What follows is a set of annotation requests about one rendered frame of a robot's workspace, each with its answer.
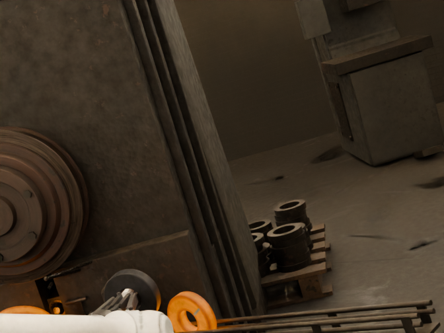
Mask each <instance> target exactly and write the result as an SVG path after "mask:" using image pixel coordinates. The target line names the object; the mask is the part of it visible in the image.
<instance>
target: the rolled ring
mask: <svg viewBox="0 0 444 333"><path fill-rule="evenodd" d="M0 314H28V315H50V313H48V312H47V311H45V310H43V309H40V308H38V307H32V306H16V307H10V308H8V309H5V310H3V311H1V312H0Z"/></svg>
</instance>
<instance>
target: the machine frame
mask: <svg viewBox="0 0 444 333"><path fill-rule="evenodd" d="M2 126H14V127H20V128H26V129H29V130H33V131H36V132H38V133H41V134H42V135H45V136H46V137H49V138H50V139H52V140H53V141H55V142H56V143H57V144H58V145H60V146H61V147H62V148H63V149H64V150H65V151H66V152H67V153H68V154H69V155H70V157H71V158H72V159H73V160H74V161H75V163H76V165H77V166H78V168H79V170H80V171H81V174H82V176H83V178H84V181H85V184H86V187H87V192H88V196H89V218H88V221H87V226H86V229H85V232H84V235H83V237H82V239H81V241H80V243H79V244H78V245H77V247H76V249H75V250H74V251H73V252H72V253H71V254H70V255H69V257H68V258H67V259H66V261H65V262H64V263H63V264H62V265H61V266H60V267H58V268H57V269H56V270H54V271H53V272H52V273H50V274H48V275H46V276H50V275H52V274H56V273H58V272H61V271H63V270H66V269H69V268H72V267H74V266H77V265H79V264H82V263H85V262H88V261H90V260H92V264H89V265H86V266H83V267H81V268H78V269H81V271H80V272H77V273H74V274H69V275H66V276H61V277H57V278H54V279H49V280H48V281H44V277H42V278H40V279H37V280H34V281H30V282H27V283H18V284H5V283H0V312H1V311H3V310H5V309H8V308H10V307H16V306H32V307H38V308H40V309H43V310H45V311H47V312H48V313H50V314H51V312H50V310H49V304H48V300H47V299H48V298H49V296H50V295H51V294H52V293H53V292H54V290H55V289H56V288H57V291H58V293H59V297H60V299H61V302H62V305H63V308H64V311H65V313H66V315H79V312H78V310H77V306H76V304H75V303H73V304H70V305H65V302H66V301H70V300H74V299H78V298H81V297H86V296H87V300H86V301H81V302H82V305H83V308H84V310H85V314H86V315H88V314H89V313H90V311H92V312H94V311H95V310H97V309H98V308H99V307H100V306H102V305H103V304H104V299H103V297H102V294H101V291H102V289H103V287H104V286H105V284H106V282H107V281H108V280H109V279H110V278H111V277H112V276H113V275H114V274H115V273H117V272H119V271H121V270H125V269H134V270H139V271H141V272H143V273H145V274H147V275H148V276H149V277H150V278H151V279H152V280H153V281H154V282H155V283H156V285H157V287H158V288H159V292H160V295H161V304H160V307H159V310H158V311H159V312H162V313H164V314H165V315H167V308H168V304H169V302H170V300H171V299H172V298H173V297H175V296H176V295H178V294H179V293H181V292H183V291H191V292H194V293H196V294H198V295H199V296H201V297H202V298H204V299H205V300H206V301H207V303H208V304H209V306H210V307H211V308H212V310H213V312H214V314H215V317H216V319H224V318H238V317H245V316H254V315H253V312H252V308H251V305H250V301H249V299H248V295H247V292H246V288H245V286H244V282H243V279H242V276H241V271H240V269H239V265H238V262H237V259H236V256H235V252H234V250H233V245H232V243H231V239H230V236H229V233H228V230H227V226H226V224H225V220H224V217H223V213H222V211H221V207H220V204H219V200H218V198H217V194H216V191H215V187H214V185H213V181H212V178H211V175H210V171H209V168H208V165H207V161H206V159H205V155H204V151H203V149H202V145H201V142H200V138H199V135H198V132H197V129H196V125H195V123H194V119H193V116H192V112H191V110H190V105H189V103H188V99H187V96H186V93H185V90H184V86H183V84H182V79H181V77H180V74H179V70H178V67H177V64H176V60H175V58H174V54H173V51H172V48H171V44H170V41H169V38H168V34H167V30H166V28H165V24H164V21H163V18H162V15H161V11H160V8H159V4H158V2H157V0H0V127H2ZM50 282H53V283H54V284H53V285H52V287H51V289H48V286H49V284H50Z"/></svg>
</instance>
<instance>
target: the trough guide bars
mask: <svg viewBox="0 0 444 333"><path fill-rule="evenodd" d="M432 304H433V303H432V300H425V301H411V302H403V303H389V304H382V305H368V306H360V307H346V308H339V309H324V310H317V311H303V312H295V313H281V314H267V315H259V316H245V317H238V318H224V319H216V321H217V324H221V323H230V322H244V321H253V322H254V323H250V324H235V325H226V326H217V329H210V330H194V331H185V332H174V333H228V332H236V333H244V332H246V331H255V330H257V332H258V333H338V332H358V331H368V330H388V329H399V328H404V330H405V332H406V333H416V331H415V328H419V327H423V324H429V323H432V321H431V318H430V315H429V314H435V309H427V307H426V306H430V305H432ZM406 307H416V308H417V310H409V311H394V312H385V313H370V314H355V315H346V316H337V315H336V314H337V313H352V312H360V311H375V310H383V309H398V308H406ZM314 315H328V317H322V318H306V319H298V320H283V321H274V322H261V320H268V319H276V318H291V317H299V316H314ZM416 318H420V319H421V322H412V320H411V319H416ZM390 320H401V321H402V323H393V324H375V325H365V326H347V327H341V326H340V325H341V324H353V323H362V322H380V321H390ZM326 325H332V328H320V326H326ZM309 326H311V328H312V329H309V330H291V331H281V332H265V330H273V329H282V328H299V327H309Z"/></svg>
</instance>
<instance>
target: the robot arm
mask: <svg viewBox="0 0 444 333"><path fill-rule="evenodd" d="M136 295H137V292H136V291H134V290H132V289H125V290H124V291H123V292H122V294H121V293H120V292H118V293H117V297H116V298H115V297H111V298H110V299H109V300H107V302H105V303H104V304H103V305H102V306H100V307H99V308H98V309H97V310H95V311H94V312H92V313H91V314H89V315H61V314H0V333H174V331H173V327H172V323H171V321H170V319H169V318H168V317H167V316H166V315H165V314H164V313H162V312H159V311H152V310H146V311H139V310H136V307H137V304H138V300H137V296H136ZM111 302H112V303H111Z"/></svg>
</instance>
